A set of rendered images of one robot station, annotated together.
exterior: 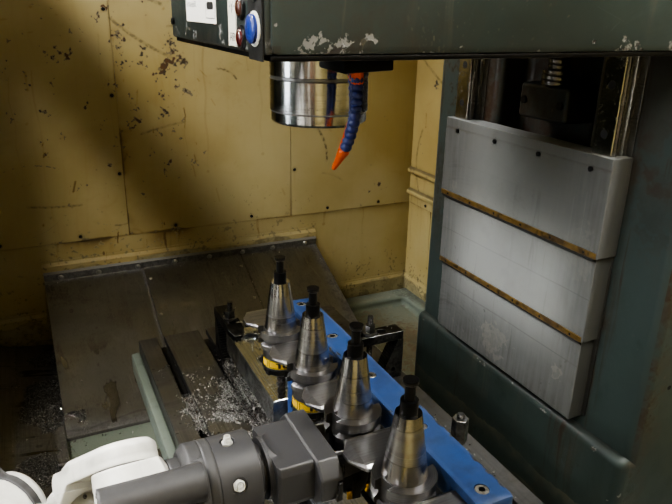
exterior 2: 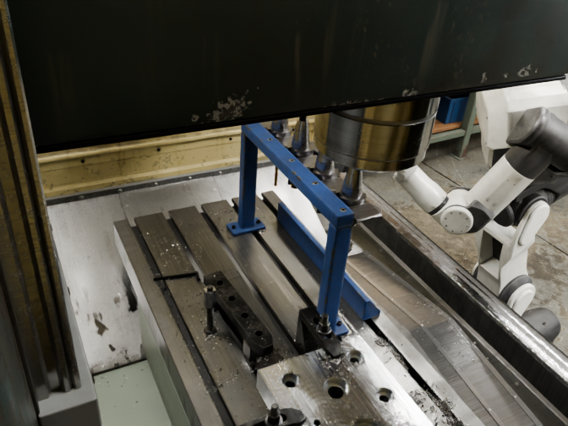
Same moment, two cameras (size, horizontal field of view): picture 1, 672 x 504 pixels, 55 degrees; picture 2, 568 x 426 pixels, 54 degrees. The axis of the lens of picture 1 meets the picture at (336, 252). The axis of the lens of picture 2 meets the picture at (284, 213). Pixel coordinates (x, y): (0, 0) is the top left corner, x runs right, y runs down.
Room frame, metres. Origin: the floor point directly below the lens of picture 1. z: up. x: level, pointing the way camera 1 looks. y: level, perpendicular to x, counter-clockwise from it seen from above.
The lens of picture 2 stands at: (1.77, -0.12, 1.80)
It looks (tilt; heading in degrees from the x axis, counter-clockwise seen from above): 33 degrees down; 176
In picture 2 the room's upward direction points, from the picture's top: 5 degrees clockwise
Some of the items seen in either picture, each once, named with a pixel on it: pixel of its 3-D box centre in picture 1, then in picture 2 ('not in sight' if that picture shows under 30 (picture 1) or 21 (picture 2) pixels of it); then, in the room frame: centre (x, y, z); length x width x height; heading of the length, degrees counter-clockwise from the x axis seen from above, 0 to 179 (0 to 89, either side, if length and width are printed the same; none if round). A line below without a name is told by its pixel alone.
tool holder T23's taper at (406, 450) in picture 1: (406, 442); (280, 115); (0.50, -0.07, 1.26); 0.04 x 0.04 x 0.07
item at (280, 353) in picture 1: (295, 352); (336, 185); (0.75, 0.05, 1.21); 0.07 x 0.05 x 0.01; 116
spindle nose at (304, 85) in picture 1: (319, 83); (375, 106); (1.07, 0.03, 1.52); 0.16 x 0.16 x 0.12
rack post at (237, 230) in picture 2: not in sight; (248, 182); (0.48, -0.14, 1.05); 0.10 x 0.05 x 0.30; 116
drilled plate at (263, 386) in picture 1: (301, 361); (349, 417); (1.15, 0.06, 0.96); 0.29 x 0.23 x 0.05; 26
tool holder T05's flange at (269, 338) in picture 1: (280, 333); (350, 198); (0.80, 0.07, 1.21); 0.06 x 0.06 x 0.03
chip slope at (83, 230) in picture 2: not in sight; (209, 269); (0.49, -0.25, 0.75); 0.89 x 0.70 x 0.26; 116
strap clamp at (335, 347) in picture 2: not in sight; (319, 340); (0.97, 0.02, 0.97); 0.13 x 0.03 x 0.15; 26
